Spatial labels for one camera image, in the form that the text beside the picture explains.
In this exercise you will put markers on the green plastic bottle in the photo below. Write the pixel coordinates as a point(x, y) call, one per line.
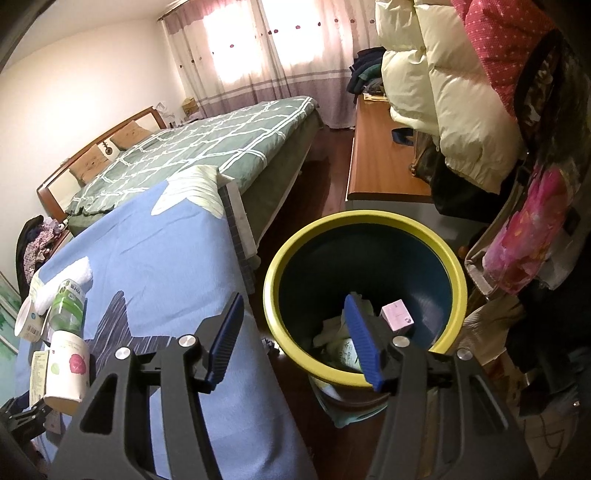
point(69, 304)

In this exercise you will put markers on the white paper cup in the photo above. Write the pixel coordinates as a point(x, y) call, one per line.
point(69, 369)

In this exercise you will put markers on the wooden cabinet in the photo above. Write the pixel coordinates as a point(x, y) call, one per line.
point(383, 161)

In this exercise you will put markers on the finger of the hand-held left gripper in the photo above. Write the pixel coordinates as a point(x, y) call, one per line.
point(23, 417)

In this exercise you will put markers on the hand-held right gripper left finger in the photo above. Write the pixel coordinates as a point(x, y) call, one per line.
point(226, 332)

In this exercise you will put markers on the cream down jacket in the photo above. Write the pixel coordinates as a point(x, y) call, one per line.
point(461, 115)

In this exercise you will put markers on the wooden bed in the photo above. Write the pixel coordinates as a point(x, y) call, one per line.
point(48, 203)

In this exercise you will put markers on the pink white curtain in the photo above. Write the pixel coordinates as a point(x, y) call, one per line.
point(286, 69)

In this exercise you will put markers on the pile of dark clothes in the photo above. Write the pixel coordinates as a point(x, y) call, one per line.
point(364, 69)

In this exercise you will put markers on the green checked quilt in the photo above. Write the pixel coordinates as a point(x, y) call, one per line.
point(207, 134)

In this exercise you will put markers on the pink floral bag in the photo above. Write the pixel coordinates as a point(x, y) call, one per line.
point(521, 230)

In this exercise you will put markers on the white paper towel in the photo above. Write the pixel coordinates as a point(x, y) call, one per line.
point(81, 272)

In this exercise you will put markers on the white barcoded carton box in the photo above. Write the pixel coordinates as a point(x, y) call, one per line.
point(39, 374)

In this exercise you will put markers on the brown patterned handbag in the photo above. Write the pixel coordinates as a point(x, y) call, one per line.
point(425, 161)

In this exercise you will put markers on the teal plastic stool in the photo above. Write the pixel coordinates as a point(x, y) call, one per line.
point(341, 410)

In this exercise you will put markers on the brown pillow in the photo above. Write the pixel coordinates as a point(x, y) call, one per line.
point(131, 136)
point(90, 164)

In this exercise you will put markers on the floral cloth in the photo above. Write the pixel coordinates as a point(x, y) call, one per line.
point(44, 240)

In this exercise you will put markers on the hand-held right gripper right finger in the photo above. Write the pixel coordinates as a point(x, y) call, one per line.
point(364, 337)

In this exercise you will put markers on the blue star blanket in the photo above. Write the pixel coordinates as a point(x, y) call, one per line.
point(161, 254)

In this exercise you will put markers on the red dotted quilted jacket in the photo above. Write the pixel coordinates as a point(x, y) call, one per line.
point(498, 46)

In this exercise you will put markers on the small pink box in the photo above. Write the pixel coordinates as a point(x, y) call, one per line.
point(397, 316)

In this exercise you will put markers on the yellow-rimmed dark blue bin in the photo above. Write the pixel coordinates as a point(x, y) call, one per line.
point(406, 258)

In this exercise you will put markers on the white plastic cup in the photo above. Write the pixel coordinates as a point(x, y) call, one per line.
point(30, 321)

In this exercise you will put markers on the glass wardrobe door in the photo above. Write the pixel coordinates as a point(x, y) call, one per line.
point(7, 314)

